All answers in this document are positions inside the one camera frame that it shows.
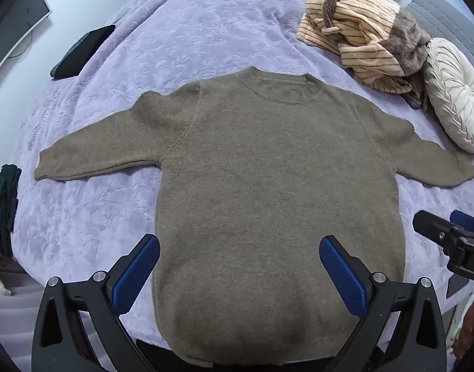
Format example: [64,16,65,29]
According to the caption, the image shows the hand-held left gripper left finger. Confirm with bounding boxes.
[31,233,161,372]

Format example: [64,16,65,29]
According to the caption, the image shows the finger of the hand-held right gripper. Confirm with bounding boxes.
[413,211,460,256]
[451,210,474,237]

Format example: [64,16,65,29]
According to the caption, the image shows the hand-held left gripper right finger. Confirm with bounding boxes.
[318,235,447,372]

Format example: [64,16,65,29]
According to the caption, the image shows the olive brown knit sweater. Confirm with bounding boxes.
[34,67,474,367]

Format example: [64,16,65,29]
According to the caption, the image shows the dark green hanging clothes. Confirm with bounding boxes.
[0,164,21,258]

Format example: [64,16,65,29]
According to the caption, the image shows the round cream pleated cushion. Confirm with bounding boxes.
[423,38,474,153]

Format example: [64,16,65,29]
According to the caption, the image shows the grey quilted headboard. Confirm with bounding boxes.
[405,0,474,86]

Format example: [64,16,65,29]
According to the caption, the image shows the beige striped plush garment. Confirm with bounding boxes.
[297,0,433,110]

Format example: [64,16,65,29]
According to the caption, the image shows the black folded cloth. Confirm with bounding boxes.
[51,24,117,80]

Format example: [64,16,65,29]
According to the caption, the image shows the lilac embossed blanket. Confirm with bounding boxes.
[10,0,474,357]

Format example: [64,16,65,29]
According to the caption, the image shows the curved grey monitor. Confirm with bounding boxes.
[0,0,51,86]

